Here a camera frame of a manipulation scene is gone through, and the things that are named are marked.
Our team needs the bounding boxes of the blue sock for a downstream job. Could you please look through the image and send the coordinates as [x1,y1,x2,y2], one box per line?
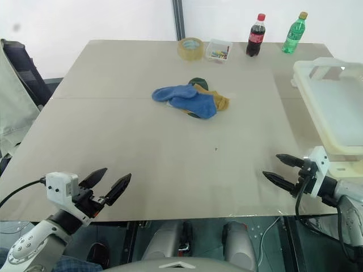
[168,91,219,120]
[151,83,200,104]

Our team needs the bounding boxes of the clear packing tape roll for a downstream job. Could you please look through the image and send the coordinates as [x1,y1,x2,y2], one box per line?
[177,37,205,61]

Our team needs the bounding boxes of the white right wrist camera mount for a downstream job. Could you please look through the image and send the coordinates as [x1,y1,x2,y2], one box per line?
[302,145,331,198]

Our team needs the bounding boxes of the black shoe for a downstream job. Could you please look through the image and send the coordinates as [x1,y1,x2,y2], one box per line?
[86,240,112,269]

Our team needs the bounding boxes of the thin white cable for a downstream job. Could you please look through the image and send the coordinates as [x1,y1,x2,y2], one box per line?
[259,217,281,253]

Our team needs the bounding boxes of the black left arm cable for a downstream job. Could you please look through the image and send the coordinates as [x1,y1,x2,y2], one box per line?
[0,176,48,209]

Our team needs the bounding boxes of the silver robot left thigh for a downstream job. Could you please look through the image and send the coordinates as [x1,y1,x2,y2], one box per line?
[141,220,184,264]

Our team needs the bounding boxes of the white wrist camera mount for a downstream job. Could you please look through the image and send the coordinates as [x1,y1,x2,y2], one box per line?
[45,171,93,227]
[302,145,331,198]

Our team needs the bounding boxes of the grey robot torso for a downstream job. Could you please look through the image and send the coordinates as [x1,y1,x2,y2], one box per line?
[105,255,258,272]

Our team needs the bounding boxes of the coloured clips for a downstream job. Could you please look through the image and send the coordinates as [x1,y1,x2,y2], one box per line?
[210,49,230,60]

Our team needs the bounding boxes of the dark metal pole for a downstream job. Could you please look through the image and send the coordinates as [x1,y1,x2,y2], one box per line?
[172,0,187,41]

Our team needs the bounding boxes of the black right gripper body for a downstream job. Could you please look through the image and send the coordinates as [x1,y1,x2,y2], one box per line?
[294,159,318,199]

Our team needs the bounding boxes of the blue checked trouser leg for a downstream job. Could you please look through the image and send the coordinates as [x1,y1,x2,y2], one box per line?
[0,247,103,272]

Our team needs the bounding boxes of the silver robot right thigh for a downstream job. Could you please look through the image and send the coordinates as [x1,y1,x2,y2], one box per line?
[222,220,258,270]

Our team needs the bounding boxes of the silver robot thigh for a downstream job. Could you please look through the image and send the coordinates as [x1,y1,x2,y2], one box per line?
[222,220,258,270]
[141,220,184,264]

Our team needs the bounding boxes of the black table frame leg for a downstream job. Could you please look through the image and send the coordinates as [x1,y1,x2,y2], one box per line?
[282,216,311,272]

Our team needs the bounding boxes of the small clear plastic box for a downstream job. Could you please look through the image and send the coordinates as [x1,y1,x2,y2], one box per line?
[205,39,234,62]

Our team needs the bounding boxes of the white plastic bin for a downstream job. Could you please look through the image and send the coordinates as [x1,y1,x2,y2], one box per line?
[290,57,363,164]

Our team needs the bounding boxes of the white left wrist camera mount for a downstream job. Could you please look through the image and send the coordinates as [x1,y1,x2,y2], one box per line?
[45,171,93,227]

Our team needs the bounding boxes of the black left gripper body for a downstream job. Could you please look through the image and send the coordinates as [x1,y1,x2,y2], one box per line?
[72,186,109,219]

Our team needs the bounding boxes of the mustard yellow sock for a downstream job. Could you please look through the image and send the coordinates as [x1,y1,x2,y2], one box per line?
[192,83,231,112]

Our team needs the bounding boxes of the cola bottle red cap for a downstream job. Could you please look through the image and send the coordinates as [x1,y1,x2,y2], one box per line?
[245,12,268,58]

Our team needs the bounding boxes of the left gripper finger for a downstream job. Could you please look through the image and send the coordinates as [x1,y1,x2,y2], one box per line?
[103,173,133,206]
[78,167,109,189]

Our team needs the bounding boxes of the green plastic bottle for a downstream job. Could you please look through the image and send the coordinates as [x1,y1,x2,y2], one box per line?
[281,11,309,54]

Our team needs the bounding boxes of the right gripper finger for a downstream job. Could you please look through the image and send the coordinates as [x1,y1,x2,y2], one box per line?
[261,170,299,197]
[276,153,306,168]

